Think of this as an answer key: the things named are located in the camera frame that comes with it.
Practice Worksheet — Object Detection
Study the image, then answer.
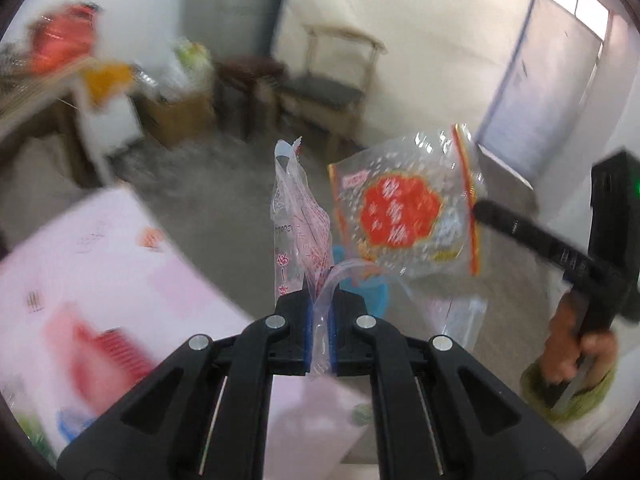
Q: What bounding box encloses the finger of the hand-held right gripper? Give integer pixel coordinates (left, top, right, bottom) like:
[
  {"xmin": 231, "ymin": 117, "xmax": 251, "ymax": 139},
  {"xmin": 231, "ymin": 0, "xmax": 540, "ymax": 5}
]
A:
[{"xmin": 472, "ymin": 199, "xmax": 601, "ymax": 286}]

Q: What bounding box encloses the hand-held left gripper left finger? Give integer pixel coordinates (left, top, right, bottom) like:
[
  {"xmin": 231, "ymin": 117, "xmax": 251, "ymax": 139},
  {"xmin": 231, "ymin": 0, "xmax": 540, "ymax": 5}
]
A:
[{"xmin": 57, "ymin": 290, "xmax": 316, "ymax": 480}]

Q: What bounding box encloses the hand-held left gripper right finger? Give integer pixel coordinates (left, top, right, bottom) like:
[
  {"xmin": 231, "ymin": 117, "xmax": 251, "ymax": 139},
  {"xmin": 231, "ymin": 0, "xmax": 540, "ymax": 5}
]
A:
[{"xmin": 327, "ymin": 290, "xmax": 586, "ymax": 480}]

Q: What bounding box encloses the clear plastic bag red print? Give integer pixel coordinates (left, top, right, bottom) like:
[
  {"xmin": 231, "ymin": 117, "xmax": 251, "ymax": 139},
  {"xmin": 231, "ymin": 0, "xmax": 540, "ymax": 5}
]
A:
[{"xmin": 270, "ymin": 136, "xmax": 413, "ymax": 378}]

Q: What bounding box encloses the clear packet round red label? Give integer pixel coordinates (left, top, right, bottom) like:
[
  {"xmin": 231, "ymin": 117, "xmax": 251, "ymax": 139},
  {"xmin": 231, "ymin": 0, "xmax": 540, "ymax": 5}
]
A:
[{"xmin": 327, "ymin": 122, "xmax": 488, "ymax": 278}]

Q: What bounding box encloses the red printed packet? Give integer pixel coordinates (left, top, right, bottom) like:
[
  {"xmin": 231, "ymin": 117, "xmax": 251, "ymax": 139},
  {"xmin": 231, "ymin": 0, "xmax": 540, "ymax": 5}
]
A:
[{"xmin": 42, "ymin": 305, "xmax": 156, "ymax": 401}]

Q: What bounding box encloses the person's right forearm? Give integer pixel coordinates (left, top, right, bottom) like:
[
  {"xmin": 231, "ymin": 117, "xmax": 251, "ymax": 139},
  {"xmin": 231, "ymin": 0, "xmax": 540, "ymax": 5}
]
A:
[{"xmin": 520, "ymin": 357, "xmax": 638, "ymax": 466}]

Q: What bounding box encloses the person's right hand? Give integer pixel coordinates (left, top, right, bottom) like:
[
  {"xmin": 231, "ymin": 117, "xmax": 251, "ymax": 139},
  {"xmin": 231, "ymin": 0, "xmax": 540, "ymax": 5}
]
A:
[{"xmin": 542, "ymin": 292, "xmax": 621, "ymax": 388}]

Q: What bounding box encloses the clear plastic wrapper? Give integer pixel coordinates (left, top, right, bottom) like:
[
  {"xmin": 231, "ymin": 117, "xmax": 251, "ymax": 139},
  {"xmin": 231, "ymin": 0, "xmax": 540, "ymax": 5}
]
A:
[{"xmin": 427, "ymin": 296, "xmax": 488, "ymax": 356}]

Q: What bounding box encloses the blue framed door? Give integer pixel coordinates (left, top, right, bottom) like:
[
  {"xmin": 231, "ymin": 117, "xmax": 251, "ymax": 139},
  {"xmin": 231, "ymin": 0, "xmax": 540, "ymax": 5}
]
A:
[{"xmin": 477, "ymin": 0, "xmax": 616, "ymax": 191}]

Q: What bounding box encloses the wooden chair dark seat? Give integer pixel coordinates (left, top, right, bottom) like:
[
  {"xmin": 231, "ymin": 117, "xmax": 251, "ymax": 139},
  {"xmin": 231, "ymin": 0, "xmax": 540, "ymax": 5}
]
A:
[{"xmin": 277, "ymin": 22, "xmax": 388, "ymax": 148}]

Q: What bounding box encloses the brown cardboard box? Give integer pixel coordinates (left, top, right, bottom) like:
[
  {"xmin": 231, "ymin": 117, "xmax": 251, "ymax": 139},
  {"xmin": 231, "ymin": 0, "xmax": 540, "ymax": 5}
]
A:
[{"xmin": 142, "ymin": 87, "xmax": 216, "ymax": 148}]

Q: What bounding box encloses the dark wooden stool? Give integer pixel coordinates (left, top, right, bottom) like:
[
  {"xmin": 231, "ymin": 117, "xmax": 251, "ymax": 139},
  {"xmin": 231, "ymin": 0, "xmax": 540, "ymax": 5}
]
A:
[{"xmin": 212, "ymin": 55, "xmax": 286, "ymax": 141}]

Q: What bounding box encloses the white plastic bag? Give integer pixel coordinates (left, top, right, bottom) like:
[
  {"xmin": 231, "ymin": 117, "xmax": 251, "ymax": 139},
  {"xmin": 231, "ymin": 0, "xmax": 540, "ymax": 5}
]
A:
[{"xmin": 157, "ymin": 37, "xmax": 213, "ymax": 101}]

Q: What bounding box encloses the yellow plastic bag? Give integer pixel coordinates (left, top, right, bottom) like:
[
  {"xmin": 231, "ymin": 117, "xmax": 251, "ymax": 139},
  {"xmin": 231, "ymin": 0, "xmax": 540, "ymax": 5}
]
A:
[{"xmin": 82, "ymin": 60, "xmax": 136, "ymax": 108}]

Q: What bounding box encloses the grey refrigerator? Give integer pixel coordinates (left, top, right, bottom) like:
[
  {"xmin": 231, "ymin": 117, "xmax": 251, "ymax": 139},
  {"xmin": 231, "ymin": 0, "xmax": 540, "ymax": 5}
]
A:
[{"xmin": 185, "ymin": 0, "xmax": 296, "ymax": 61}]

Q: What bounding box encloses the long wooden side table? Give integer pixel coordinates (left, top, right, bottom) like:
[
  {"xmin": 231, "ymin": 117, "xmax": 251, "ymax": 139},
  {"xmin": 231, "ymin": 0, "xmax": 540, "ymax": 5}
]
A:
[{"xmin": 0, "ymin": 55, "xmax": 146, "ymax": 186}]

